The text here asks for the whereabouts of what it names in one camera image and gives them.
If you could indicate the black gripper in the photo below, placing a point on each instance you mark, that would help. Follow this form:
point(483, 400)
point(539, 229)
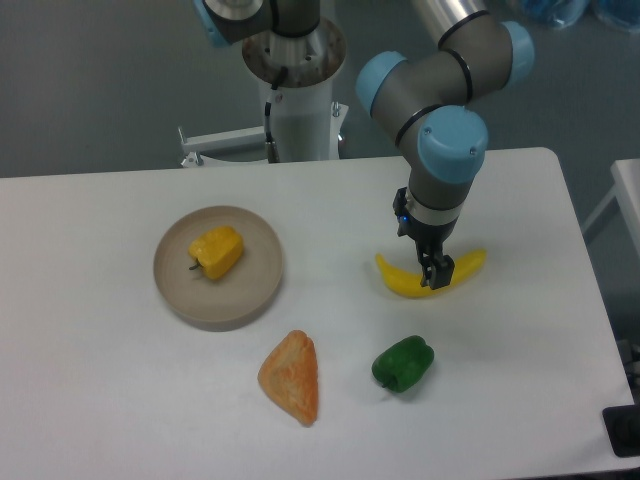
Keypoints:
point(429, 229)

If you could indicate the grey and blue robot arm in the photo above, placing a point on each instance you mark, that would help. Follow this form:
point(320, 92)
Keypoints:
point(421, 106)

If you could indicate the green bell pepper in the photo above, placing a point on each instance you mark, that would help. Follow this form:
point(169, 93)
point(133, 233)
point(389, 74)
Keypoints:
point(402, 365)

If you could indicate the yellow bell pepper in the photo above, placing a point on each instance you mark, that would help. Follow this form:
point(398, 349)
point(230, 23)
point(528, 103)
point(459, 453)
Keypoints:
point(216, 251)

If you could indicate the beige round plate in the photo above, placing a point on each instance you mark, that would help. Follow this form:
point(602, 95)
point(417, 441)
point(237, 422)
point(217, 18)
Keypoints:
point(242, 294)

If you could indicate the yellow banana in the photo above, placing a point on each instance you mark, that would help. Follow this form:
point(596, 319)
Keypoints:
point(408, 285)

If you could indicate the orange triangular pastry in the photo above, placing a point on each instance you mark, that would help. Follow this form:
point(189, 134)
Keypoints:
point(289, 377)

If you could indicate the white side table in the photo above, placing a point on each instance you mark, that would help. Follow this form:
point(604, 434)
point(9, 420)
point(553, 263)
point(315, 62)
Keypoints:
point(623, 195)

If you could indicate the black device at table edge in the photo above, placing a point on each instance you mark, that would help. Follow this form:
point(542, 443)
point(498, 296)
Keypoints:
point(622, 426)

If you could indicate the blue plastic bags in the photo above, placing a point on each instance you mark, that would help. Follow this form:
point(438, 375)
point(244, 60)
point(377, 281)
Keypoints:
point(620, 15)

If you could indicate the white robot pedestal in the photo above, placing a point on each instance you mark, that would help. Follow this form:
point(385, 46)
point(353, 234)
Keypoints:
point(300, 119)

